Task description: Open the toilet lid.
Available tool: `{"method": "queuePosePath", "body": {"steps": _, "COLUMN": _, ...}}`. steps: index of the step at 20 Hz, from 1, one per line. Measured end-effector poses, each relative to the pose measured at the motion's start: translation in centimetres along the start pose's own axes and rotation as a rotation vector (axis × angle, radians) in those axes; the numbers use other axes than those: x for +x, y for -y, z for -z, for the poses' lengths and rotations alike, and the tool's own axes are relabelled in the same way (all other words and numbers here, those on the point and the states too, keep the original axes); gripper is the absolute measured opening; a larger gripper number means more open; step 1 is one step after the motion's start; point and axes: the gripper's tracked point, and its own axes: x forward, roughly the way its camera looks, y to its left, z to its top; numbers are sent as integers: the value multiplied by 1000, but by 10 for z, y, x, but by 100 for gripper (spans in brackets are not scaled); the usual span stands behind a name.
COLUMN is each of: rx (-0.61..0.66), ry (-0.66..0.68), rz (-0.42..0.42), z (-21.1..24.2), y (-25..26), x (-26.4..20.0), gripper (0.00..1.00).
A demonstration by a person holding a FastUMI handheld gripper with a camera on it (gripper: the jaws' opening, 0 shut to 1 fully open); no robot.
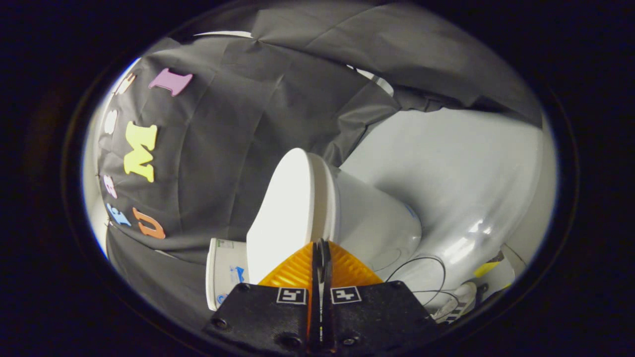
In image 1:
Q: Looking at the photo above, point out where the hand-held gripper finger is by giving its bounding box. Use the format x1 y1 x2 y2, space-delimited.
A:
321 239 440 352
201 241 319 354

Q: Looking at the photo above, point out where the white toilet lid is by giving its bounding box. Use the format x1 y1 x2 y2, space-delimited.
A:
247 148 324 286

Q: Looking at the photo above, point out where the white striped sneaker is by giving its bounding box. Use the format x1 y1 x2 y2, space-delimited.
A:
431 282 478 324

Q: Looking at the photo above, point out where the yellow paper strip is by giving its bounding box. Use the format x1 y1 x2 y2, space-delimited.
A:
473 261 501 279

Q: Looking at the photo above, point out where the black backdrop cloth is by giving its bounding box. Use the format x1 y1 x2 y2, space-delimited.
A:
97 2 544 328

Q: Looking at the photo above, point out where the thin black cable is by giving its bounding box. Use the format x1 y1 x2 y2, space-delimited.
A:
384 256 459 308

